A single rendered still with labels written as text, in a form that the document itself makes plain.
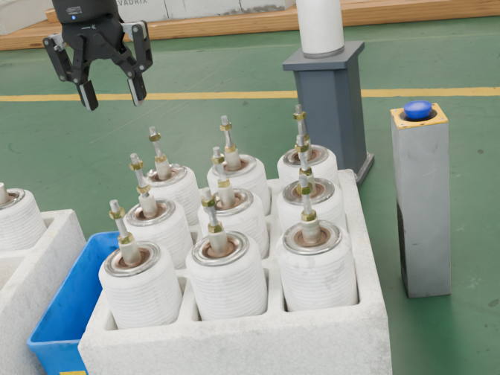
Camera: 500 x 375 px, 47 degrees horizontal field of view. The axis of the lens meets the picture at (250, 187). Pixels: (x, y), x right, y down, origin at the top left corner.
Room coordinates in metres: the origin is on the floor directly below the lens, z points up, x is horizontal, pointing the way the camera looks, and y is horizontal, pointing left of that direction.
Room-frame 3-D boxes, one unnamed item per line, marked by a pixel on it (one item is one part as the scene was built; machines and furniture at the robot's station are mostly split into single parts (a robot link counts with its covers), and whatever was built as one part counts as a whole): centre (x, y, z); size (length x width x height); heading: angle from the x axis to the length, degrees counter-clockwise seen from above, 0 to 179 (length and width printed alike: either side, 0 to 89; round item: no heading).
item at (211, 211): (0.61, 0.05, 0.30); 0.01 x 0.01 x 0.08
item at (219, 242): (0.61, 0.05, 0.26); 0.02 x 0.02 x 0.03
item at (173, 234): (0.75, 0.15, 0.16); 0.10 x 0.10 x 0.18
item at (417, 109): (0.76, -0.26, 0.32); 0.04 x 0.04 x 0.02
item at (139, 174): (0.75, 0.15, 0.31); 0.01 x 0.01 x 0.08
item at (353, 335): (0.73, 0.04, 0.09); 0.39 x 0.39 x 0.18; 82
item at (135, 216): (0.75, 0.15, 0.25); 0.08 x 0.08 x 0.01
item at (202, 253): (0.61, 0.05, 0.25); 0.08 x 0.08 x 0.01
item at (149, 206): (0.75, 0.15, 0.26); 0.02 x 0.02 x 0.03
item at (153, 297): (0.63, 0.17, 0.16); 0.10 x 0.10 x 0.18
